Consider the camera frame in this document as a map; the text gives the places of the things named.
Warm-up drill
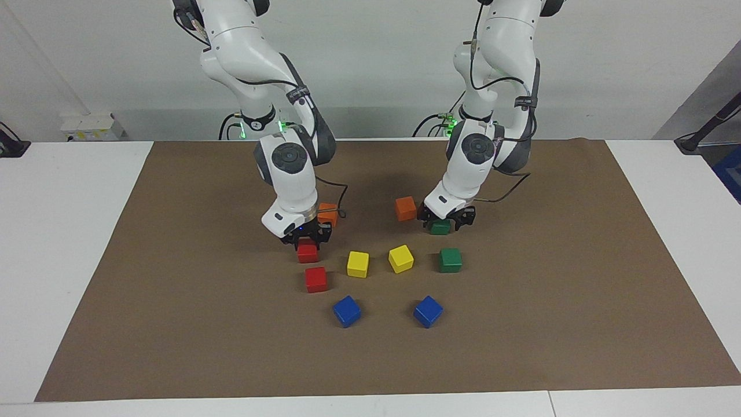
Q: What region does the blue wooden cube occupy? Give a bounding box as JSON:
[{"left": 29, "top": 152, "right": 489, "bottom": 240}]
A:
[
  {"left": 413, "top": 295, "right": 445, "bottom": 329},
  {"left": 332, "top": 295, "right": 362, "bottom": 328}
]

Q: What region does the black clamp base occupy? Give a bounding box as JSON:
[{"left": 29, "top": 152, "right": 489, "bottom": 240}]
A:
[{"left": 0, "top": 122, "right": 31, "bottom": 158}]

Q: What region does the yellow wooden cube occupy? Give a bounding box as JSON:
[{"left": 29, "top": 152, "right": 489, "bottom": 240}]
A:
[
  {"left": 388, "top": 244, "right": 415, "bottom": 274},
  {"left": 346, "top": 251, "right": 370, "bottom": 279}
]

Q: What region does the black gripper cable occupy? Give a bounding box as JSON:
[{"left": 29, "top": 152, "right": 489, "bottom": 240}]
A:
[
  {"left": 463, "top": 0, "right": 540, "bottom": 203},
  {"left": 172, "top": 0, "right": 349, "bottom": 221}
]

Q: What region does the white power strip box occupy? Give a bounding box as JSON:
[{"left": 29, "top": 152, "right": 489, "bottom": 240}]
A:
[{"left": 60, "top": 113, "right": 126, "bottom": 142}]

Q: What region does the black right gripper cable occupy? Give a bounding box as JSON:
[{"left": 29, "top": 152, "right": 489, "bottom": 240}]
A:
[{"left": 172, "top": 0, "right": 349, "bottom": 221}]

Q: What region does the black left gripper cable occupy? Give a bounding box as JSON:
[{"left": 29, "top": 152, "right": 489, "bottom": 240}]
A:
[{"left": 463, "top": 0, "right": 540, "bottom": 203}]

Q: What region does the black base cable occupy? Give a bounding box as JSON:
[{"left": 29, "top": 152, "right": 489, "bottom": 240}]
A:
[
  {"left": 412, "top": 92, "right": 467, "bottom": 138},
  {"left": 218, "top": 112, "right": 243, "bottom": 141}
]

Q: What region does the brown table mat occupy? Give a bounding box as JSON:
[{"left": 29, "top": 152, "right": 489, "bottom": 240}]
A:
[{"left": 35, "top": 139, "right": 741, "bottom": 402}]

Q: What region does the black stand leg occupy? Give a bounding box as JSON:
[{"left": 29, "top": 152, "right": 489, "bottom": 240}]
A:
[{"left": 674, "top": 90, "right": 741, "bottom": 154}]

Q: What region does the blue box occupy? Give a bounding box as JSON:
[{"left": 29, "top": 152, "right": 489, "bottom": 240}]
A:
[{"left": 712, "top": 145, "right": 741, "bottom": 203}]

